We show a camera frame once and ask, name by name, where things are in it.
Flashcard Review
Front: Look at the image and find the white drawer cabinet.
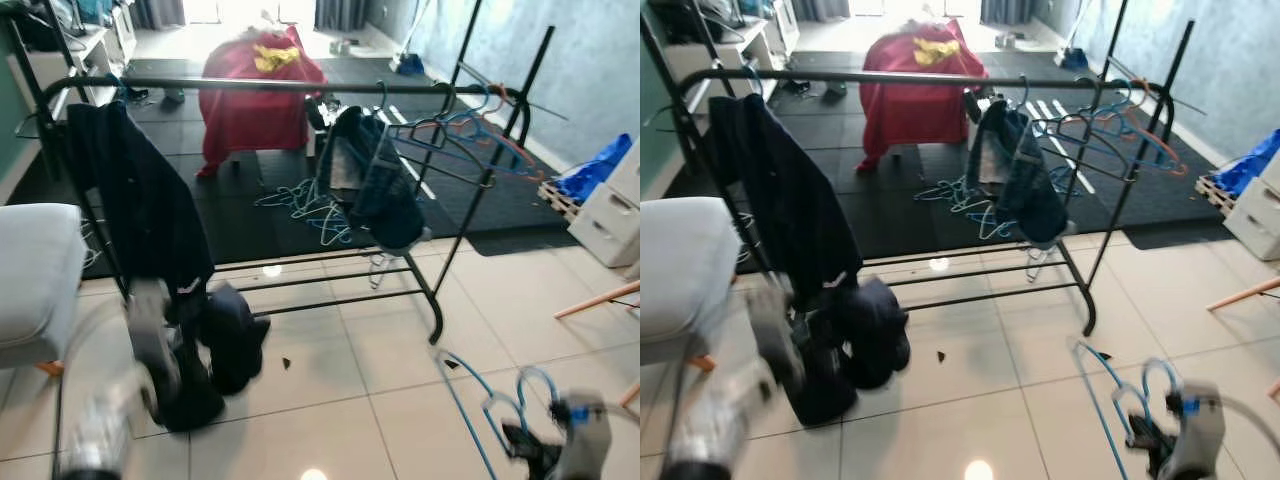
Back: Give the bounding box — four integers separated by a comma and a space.
1222, 150, 1280, 261
567, 145, 641, 269

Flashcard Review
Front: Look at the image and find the red cloth covered table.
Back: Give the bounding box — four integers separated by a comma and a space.
197, 27, 327, 179
858, 18, 989, 171

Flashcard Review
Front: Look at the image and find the wooden pallet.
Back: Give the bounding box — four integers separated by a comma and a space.
537, 180, 583, 219
1193, 175, 1236, 213

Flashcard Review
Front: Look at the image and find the navy shirt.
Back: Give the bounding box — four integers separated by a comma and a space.
712, 93, 863, 291
63, 100, 216, 301

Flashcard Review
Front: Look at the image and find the tangled blue hangers pile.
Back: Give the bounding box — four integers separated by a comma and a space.
915, 172, 1001, 241
253, 176, 353, 247

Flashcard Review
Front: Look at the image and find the black metal clothes rack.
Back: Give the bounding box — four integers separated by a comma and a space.
640, 0, 1196, 336
0, 0, 557, 346

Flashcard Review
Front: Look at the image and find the wooden stick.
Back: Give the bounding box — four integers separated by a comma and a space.
1205, 277, 1280, 313
553, 280, 641, 321

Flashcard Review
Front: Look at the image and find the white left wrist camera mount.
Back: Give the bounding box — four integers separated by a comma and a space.
745, 272, 806, 386
125, 280, 183, 401

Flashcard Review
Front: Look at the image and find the blue plastic bag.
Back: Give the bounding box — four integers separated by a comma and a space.
553, 132, 636, 204
1205, 128, 1280, 199

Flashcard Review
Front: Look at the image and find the mop with blue head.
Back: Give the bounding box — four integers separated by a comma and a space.
1053, 0, 1098, 71
388, 0, 433, 77

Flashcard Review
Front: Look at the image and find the grey cushioned ottoman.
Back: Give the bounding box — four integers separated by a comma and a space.
640, 196, 743, 369
0, 203, 89, 379

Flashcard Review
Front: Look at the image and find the grey curtain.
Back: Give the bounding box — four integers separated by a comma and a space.
314, 0, 373, 31
980, 0, 1037, 26
795, 0, 857, 23
130, 0, 187, 29

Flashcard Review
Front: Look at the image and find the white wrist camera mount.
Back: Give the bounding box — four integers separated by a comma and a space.
745, 272, 806, 386
1165, 385, 1226, 480
555, 395, 613, 480
125, 280, 183, 401

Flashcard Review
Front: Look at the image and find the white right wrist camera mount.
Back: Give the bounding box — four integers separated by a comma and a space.
1165, 385, 1226, 480
555, 395, 613, 480

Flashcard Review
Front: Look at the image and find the orange plastic hanger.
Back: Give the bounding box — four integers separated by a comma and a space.
455, 83, 543, 176
1105, 78, 1193, 176

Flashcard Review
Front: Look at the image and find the dark navy garment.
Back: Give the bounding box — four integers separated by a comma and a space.
790, 275, 913, 426
150, 283, 272, 433

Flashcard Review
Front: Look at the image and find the yellow cloth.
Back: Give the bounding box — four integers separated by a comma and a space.
910, 38, 963, 67
252, 44, 301, 73

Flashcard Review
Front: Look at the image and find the blue plastic hanger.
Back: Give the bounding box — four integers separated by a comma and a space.
432, 348, 563, 480
1040, 95, 1186, 181
395, 95, 536, 186
1072, 340, 1186, 480

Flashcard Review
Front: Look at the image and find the blue denim jacket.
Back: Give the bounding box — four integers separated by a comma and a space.
316, 104, 429, 253
965, 98, 1076, 249

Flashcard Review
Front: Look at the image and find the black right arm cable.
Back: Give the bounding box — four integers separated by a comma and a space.
1195, 392, 1280, 433
585, 398, 641, 429

